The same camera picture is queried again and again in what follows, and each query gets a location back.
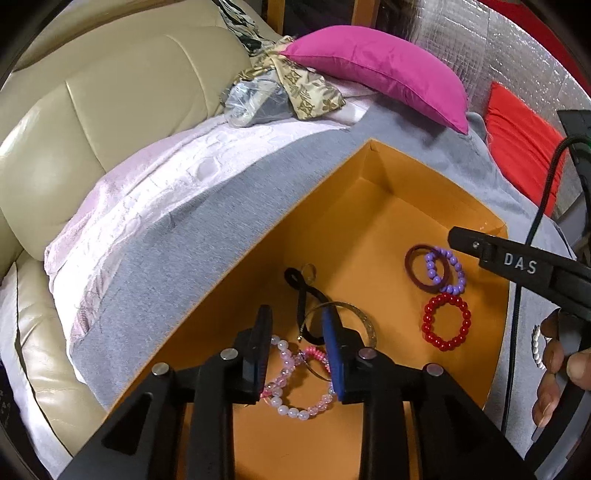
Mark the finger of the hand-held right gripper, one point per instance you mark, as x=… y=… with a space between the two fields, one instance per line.
x=498 y=265

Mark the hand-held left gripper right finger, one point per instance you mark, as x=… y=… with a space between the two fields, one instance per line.
x=334 y=360

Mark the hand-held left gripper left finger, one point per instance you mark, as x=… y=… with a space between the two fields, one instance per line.
x=264 y=378

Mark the silver metal bangle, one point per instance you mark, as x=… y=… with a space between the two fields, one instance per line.
x=369 y=325

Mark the dark red bangle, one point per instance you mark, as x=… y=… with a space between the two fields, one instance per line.
x=409 y=272

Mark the orange cardboard box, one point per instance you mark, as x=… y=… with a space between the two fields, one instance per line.
x=369 y=221

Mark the person's right hand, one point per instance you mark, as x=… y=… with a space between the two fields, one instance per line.
x=551 y=350

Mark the grey blanket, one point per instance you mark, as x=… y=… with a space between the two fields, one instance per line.
x=207 y=258

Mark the red pillow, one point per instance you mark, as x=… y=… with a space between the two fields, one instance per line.
x=517 y=134

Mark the pale pink bed sheet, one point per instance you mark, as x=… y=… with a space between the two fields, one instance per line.
x=161 y=175

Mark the pink pillow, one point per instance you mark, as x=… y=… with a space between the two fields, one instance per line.
x=383 y=69

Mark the patterned beige cloth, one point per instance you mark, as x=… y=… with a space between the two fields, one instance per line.
x=300 y=92

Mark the clear plastic bag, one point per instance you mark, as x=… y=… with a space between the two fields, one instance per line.
x=254 y=101

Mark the beige leather sofa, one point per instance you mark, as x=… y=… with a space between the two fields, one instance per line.
x=115 y=92

